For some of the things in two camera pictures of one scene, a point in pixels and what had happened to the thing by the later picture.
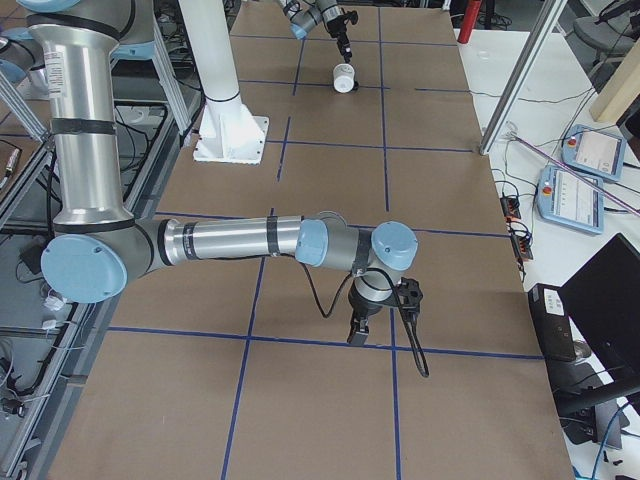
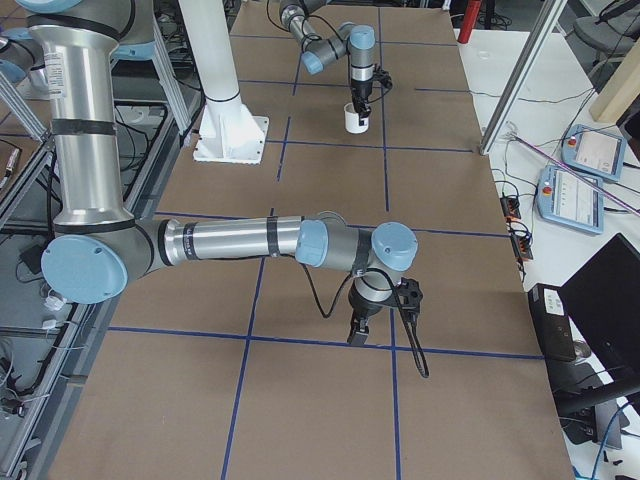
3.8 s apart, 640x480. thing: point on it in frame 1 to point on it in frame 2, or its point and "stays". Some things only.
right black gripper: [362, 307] stays
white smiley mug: [343, 77] to [352, 120]
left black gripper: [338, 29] to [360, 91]
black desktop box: [551, 314] stays
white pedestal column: [229, 133] stays
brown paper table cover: [228, 370] stays
